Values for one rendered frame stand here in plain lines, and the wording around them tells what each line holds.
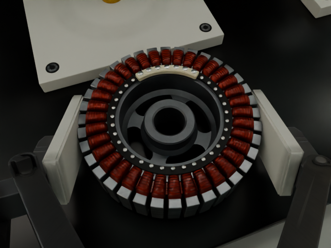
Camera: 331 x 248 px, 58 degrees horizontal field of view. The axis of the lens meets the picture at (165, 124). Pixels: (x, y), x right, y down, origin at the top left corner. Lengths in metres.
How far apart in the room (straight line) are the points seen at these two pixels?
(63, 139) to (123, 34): 0.12
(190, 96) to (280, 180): 0.09
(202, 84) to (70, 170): 0.10
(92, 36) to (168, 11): 0.07
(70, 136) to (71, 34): 0.12
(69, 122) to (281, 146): 0.11
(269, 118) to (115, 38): 0.14
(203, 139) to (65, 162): 0.09
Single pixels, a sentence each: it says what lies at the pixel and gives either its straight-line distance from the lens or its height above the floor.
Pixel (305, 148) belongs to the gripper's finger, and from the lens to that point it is 0.17.
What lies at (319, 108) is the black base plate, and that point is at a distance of 0.25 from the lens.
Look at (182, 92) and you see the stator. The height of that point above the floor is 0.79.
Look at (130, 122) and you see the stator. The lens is 0.20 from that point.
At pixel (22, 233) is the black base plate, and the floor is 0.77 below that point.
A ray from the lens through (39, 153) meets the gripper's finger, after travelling 0.17.
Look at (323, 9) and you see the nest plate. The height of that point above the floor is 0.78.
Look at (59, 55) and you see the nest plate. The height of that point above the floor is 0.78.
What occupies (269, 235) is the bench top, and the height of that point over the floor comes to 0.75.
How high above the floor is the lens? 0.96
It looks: 62 degrees down
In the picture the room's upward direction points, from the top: 1 degrees clockwise
